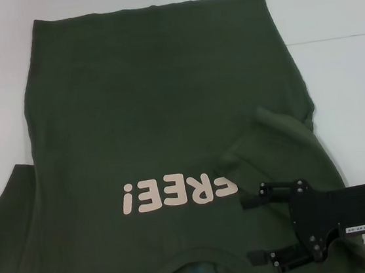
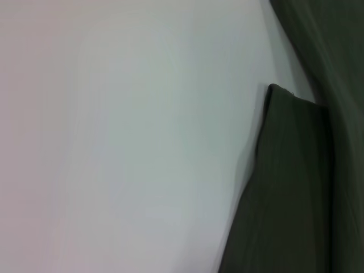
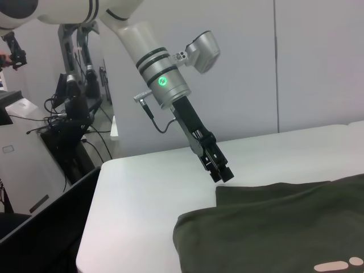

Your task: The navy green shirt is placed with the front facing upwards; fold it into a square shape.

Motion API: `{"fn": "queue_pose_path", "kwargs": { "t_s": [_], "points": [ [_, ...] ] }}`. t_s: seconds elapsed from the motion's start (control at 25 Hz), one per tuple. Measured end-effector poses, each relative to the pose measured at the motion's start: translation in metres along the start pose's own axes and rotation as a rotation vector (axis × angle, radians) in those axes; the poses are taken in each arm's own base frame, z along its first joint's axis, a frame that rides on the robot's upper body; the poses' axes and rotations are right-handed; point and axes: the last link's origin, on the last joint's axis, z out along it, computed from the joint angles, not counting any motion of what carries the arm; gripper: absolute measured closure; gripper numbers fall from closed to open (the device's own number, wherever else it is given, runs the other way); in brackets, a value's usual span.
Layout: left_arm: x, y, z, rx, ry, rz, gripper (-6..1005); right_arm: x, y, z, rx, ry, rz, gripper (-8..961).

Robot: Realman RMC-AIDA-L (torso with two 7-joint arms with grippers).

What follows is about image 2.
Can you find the dark green FREE t-shirt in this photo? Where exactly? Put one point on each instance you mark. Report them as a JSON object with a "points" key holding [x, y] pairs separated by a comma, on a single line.
{"points": [[298, 185]]}

